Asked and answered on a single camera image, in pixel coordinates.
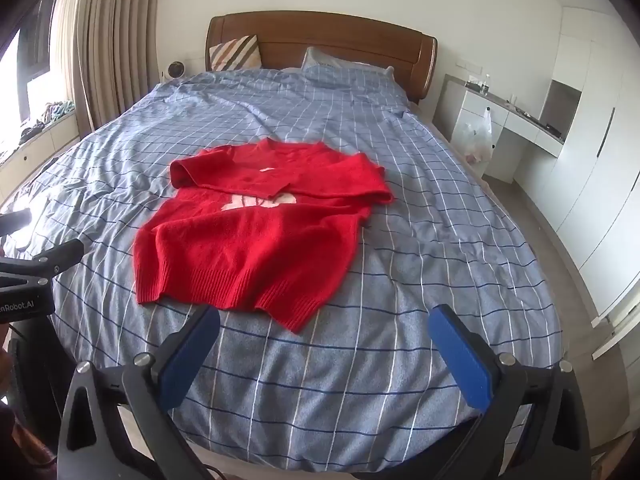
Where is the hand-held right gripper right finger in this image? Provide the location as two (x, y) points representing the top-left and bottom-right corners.
(428, 303), (593, 480)

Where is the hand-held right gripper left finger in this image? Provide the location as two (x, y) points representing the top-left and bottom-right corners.
(56, 304), (222, 480)

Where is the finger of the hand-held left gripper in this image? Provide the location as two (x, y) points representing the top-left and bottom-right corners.
(0, 238), (85, 287)
(0, 210), (33, 237)

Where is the red knit sweater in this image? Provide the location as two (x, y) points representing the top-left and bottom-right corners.
(132, 140), (397, 334)

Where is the pile of clothes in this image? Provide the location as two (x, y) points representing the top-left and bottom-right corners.
(19, 100), (76, 142)

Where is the white window bench cabinet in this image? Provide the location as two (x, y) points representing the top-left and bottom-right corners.
(0, 110), (82, 202)

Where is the blue checked duvet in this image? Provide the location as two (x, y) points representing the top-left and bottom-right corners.
(0, 67), (564, 473)

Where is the beige curtain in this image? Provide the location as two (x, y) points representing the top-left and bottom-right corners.
(52, 0), (162, 137)

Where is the clear plastic bag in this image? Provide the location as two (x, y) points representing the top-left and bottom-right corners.
(458, 107), (494, 163)

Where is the white wardrobe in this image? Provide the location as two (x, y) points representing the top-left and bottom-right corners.
(515, 5), (640, 317)

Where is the white desk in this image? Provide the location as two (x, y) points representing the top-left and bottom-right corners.
(442, 74), (566, 184)

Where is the striped cushion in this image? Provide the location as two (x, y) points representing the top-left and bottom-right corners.
(208, 34), (264, 74)

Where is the grey-blue pillow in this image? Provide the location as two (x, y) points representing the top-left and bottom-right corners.
(301, 46), (397, 77)

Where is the wooden headboard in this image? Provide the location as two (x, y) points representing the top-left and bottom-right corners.
(205, 10), (439, 106)

